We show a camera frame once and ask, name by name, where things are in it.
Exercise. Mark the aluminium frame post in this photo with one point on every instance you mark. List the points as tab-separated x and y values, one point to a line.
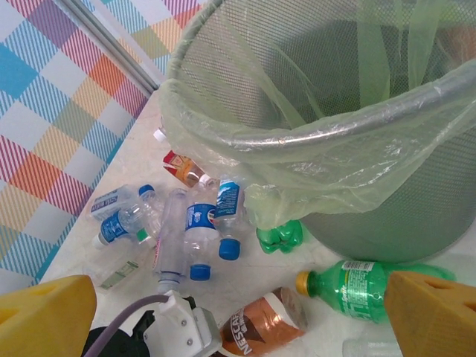
111	44

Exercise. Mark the red orange label tea bottle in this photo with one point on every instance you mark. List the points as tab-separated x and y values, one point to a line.
182	167

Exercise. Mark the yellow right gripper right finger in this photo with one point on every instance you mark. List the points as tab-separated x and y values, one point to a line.
435	320

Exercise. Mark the green plastic soda bottle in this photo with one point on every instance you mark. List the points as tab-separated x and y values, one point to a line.
279	238

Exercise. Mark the clear capless plastic bottle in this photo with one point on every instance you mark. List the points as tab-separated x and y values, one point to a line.
171	230

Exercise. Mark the green Sprite bottle yellow cap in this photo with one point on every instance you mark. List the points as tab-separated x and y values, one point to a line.
346	290

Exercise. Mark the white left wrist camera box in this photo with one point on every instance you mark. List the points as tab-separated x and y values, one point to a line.
189	327

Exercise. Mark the green translucent trash bin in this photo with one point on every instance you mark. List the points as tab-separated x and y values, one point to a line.
409	223

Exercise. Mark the clear bottle blue Pepsi label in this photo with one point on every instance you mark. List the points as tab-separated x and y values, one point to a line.
199	219

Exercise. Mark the flattened bottle grey-blue label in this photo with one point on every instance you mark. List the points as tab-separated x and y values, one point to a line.
108	202

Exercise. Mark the green plastic bin liner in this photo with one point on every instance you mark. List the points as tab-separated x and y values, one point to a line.
316	178

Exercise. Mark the clear bottle green label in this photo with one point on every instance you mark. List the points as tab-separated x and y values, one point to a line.
119	273

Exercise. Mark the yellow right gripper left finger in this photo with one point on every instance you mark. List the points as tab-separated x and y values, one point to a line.
41	320

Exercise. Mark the brown Nescafe bottle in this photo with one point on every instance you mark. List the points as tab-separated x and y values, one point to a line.
260	320

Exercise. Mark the clear bottle blue white label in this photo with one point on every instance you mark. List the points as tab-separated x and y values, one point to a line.
227	201

